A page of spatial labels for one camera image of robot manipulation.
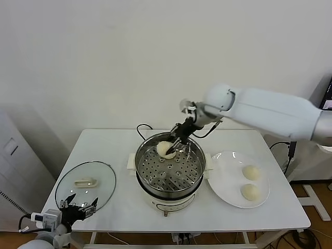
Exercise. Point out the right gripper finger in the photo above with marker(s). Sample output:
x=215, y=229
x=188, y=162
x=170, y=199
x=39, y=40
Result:
x=179, y=147
x=176, y=132

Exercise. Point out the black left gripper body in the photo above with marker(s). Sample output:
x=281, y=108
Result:
x=71, y=215

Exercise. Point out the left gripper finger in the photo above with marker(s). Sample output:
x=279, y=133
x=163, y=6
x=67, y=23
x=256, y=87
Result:
x=89, y=210
x=66, y=203

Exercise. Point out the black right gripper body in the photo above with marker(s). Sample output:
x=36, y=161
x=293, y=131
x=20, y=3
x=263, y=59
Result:
x=188, y=129

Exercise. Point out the white steamed baozi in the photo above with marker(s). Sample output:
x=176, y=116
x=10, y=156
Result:
x=251, y=172
x=250, y=192
x=163, y=150

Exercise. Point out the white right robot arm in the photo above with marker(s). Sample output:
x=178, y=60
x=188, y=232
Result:
x=272, y=109

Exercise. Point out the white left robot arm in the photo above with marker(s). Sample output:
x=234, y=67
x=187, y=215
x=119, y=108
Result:
x=57, y=237

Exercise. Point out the perforated steel steamer basket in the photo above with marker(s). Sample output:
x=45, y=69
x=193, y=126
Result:
x=168, y=179

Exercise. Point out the white metal cabinet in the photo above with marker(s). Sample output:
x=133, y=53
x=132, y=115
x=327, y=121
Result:
x=15, y=168

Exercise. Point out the white round plate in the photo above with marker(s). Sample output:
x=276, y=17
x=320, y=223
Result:
x=228, y=186

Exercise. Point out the white power strip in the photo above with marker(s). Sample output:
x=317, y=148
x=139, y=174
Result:
x=179, y=237

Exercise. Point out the black laptop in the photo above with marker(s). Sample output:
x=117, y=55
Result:
x=328, y=101

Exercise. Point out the white side desk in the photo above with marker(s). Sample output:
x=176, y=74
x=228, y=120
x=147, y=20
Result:
x=315, y=199

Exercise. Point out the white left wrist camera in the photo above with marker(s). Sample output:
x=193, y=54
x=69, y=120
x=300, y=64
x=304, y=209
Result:
x=52, y=216

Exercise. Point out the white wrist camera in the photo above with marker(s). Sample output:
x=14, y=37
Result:
x=185, y=105
x=52, y=216

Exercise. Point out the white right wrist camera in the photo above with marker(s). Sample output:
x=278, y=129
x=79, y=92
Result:
x=185, y=105

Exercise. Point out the white table frame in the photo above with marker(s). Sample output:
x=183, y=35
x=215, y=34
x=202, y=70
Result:
x=92, y=237

